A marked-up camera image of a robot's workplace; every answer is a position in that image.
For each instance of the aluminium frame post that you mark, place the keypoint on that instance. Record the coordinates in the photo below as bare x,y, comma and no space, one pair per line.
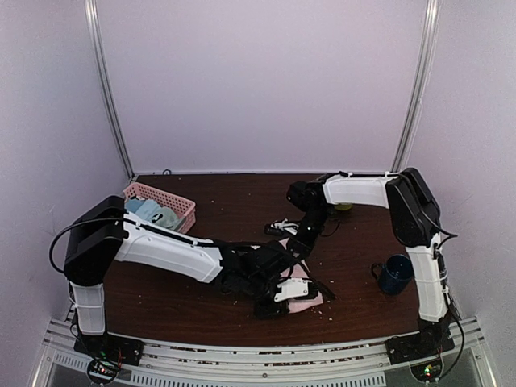
421,77
93,24

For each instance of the folded blue towel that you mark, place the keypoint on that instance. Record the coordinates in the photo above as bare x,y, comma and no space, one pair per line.
144,209

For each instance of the left round circuit board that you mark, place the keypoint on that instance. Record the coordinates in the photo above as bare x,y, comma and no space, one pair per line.
102,371

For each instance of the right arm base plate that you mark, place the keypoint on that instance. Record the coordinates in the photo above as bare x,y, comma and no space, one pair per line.
401,349

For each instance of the pink plastic basket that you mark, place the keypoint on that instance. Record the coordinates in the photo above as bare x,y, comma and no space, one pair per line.
182,206

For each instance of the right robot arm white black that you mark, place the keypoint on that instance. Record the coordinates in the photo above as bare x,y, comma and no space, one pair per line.
415,220

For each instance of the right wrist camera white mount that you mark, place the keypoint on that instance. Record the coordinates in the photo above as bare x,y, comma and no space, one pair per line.
284,228

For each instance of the yellow-green bowl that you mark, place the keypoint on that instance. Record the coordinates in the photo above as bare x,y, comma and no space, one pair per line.
343,207

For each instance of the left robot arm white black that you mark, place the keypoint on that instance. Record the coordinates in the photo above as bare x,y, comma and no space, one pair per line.
108,232

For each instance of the right round circuit board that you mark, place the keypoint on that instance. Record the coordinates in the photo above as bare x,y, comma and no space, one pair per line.
427,371

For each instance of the pink towel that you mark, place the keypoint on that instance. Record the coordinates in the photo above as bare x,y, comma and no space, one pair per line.
299,306

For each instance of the green towel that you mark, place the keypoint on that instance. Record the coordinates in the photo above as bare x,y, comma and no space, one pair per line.
168,219

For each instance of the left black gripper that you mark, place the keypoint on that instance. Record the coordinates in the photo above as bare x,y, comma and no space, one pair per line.
261,313

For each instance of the dark blue mug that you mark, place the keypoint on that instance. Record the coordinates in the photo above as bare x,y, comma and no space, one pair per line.
394,275

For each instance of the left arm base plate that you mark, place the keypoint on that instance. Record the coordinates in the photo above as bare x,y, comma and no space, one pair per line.
113,348

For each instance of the round circuit board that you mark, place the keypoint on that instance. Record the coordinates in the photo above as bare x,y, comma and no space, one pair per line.
102,371
427,371

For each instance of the front aluminium rail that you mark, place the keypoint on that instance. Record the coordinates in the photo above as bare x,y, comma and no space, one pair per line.
356,363

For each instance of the left aluminium frame post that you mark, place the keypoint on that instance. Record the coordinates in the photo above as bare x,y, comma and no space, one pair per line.
93,24

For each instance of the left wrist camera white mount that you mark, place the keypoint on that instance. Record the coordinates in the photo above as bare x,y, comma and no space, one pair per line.
297,289

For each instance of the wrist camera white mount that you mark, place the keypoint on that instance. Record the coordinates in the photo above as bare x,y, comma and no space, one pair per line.
284,228
297,289

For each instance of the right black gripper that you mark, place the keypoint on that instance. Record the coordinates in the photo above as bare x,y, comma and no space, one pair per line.
303,246

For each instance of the right aluminium frame post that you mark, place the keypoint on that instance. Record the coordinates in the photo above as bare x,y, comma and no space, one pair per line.
421,77

